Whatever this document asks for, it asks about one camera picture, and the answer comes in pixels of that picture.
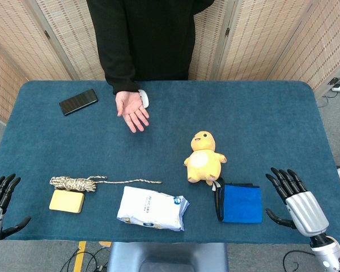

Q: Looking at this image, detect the person's bare hand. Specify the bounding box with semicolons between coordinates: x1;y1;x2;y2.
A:
115;90;150;134

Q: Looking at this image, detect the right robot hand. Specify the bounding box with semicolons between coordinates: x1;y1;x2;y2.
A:
265;167;330;237

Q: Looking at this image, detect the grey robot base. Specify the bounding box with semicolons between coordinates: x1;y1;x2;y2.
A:
107;242;230;272

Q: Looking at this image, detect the person in black sweater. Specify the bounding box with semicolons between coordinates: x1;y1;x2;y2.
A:
86;0;216;95

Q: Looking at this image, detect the yellow plush toy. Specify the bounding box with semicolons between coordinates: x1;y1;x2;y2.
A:
183;130;228;186

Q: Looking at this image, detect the white computer mouse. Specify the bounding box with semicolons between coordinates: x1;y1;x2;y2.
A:
138;89;150;109

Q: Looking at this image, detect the blue table cloth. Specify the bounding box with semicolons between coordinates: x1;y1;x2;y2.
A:
0;80;340;244

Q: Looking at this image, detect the black smartphone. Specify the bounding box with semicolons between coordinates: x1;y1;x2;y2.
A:
58;88;99;116

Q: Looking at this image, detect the blue folded cloth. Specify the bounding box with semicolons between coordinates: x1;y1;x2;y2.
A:
214;177;264;224

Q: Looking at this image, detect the yellow sponge block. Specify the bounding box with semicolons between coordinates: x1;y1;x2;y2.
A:
49;189;86;214

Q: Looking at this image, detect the white plastic package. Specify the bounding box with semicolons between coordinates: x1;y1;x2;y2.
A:
116;185;190;232

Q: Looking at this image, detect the bamboo folding screen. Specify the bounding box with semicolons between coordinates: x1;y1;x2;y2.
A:
0;0;340;123

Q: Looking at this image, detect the coiled beige rope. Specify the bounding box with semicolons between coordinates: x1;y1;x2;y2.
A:
49;175;163;193

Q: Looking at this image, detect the black floor cable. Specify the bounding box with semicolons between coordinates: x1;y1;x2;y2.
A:
59;246;110;272

